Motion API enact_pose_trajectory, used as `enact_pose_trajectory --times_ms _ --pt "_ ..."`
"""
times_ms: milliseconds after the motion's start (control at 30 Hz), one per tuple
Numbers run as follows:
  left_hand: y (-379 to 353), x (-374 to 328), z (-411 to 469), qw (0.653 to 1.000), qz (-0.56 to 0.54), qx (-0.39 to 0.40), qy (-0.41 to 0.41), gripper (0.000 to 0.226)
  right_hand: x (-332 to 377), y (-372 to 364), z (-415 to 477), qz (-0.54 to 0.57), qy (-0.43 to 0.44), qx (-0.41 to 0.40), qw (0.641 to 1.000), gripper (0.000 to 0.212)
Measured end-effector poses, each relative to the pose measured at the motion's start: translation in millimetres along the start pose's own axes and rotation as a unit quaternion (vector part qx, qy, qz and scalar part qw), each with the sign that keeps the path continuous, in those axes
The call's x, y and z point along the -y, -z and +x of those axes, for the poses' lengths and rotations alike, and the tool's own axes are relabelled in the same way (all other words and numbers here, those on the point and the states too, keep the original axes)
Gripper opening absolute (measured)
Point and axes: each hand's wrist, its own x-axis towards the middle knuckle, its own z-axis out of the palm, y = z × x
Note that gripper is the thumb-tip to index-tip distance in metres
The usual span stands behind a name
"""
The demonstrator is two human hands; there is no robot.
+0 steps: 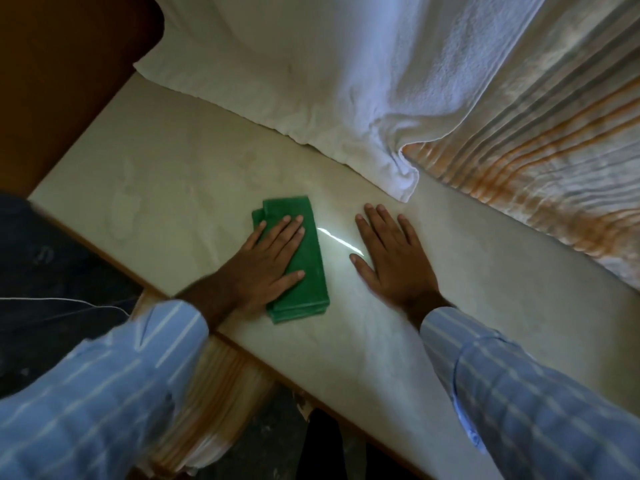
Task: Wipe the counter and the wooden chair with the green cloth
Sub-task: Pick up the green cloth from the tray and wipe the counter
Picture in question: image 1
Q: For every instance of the person's left hand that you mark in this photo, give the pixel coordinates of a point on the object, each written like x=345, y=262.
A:
x=260, y=274

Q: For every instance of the person's right hand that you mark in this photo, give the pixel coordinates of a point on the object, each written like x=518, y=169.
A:
x=397, y=267

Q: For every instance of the person's right middle finger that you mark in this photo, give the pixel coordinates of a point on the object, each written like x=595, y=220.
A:
x=380, y=224

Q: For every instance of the person's right little finger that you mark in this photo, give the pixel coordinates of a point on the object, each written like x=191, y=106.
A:
x=409, y=233

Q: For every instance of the person's right thumb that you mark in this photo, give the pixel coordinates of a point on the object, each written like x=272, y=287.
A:
x=361, y=269

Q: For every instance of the person's left thumb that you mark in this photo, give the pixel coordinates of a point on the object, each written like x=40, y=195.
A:
x=291, y=281

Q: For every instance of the person's left middle finger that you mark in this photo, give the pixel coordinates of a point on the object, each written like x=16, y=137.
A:
x=289, y=237

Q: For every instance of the person's left little finger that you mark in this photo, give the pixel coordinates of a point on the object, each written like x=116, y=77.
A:
x=256, y=236

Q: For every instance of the green cloth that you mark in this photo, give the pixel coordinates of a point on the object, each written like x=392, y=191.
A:
x=310, y=264

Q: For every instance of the person's right forearm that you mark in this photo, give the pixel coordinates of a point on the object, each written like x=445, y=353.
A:
x=525, y=394

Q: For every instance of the person's left forearm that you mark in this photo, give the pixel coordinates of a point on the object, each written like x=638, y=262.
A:
x=100, y=389

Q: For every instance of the orange striped folded cloth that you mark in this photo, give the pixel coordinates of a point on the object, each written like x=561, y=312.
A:
x=220, y=394

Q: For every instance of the white towel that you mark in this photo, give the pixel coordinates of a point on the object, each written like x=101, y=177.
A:
x=325, y=69

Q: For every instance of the orange grey striped cloth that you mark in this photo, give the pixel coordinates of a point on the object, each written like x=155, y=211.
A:
x=550, y=144

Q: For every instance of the brown wooden furniture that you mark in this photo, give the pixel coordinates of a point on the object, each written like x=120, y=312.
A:
x=60, y=79

